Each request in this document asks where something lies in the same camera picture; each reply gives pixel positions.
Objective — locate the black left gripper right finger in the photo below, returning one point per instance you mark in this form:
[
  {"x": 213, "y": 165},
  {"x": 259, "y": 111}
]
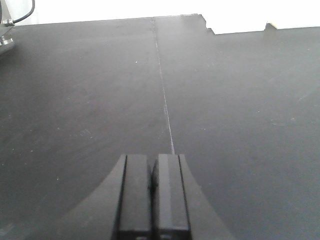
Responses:
[{"x": 180, "y": 210}]

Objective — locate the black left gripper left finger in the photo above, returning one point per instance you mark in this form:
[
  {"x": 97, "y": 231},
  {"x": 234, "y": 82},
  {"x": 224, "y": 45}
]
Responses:
[{"x": 118, "y": 209}]

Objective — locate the steel glove box chamber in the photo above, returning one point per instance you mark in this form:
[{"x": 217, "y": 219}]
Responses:
[{"x": 6, "y": 25}]

